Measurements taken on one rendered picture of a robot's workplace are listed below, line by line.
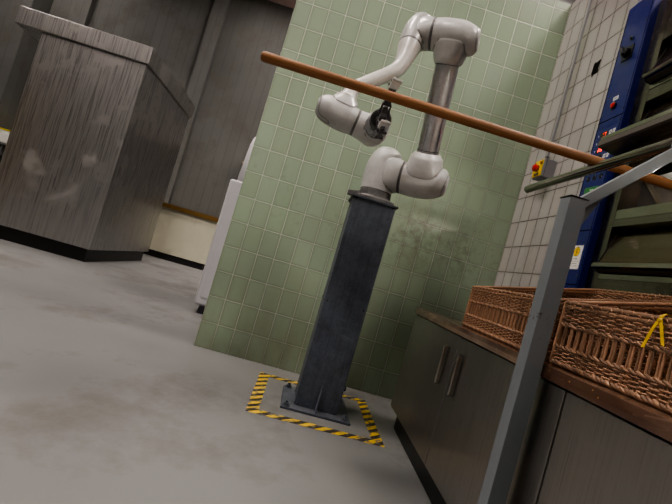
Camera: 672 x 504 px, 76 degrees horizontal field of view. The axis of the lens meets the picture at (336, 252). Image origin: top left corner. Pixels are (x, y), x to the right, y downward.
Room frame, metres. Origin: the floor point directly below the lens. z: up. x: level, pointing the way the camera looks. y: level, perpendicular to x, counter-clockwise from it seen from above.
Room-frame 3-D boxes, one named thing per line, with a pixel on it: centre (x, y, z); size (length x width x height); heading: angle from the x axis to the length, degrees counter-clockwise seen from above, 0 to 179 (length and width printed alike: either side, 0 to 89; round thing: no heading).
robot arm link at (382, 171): (2.07, -0.11, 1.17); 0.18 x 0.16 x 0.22; 73
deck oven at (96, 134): (5.10, 3.05, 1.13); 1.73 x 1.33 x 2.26; 4
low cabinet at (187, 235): (8.05, 2.94, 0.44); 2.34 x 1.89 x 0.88; 4
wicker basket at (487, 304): (1.36, -0.77, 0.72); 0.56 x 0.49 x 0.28; 2
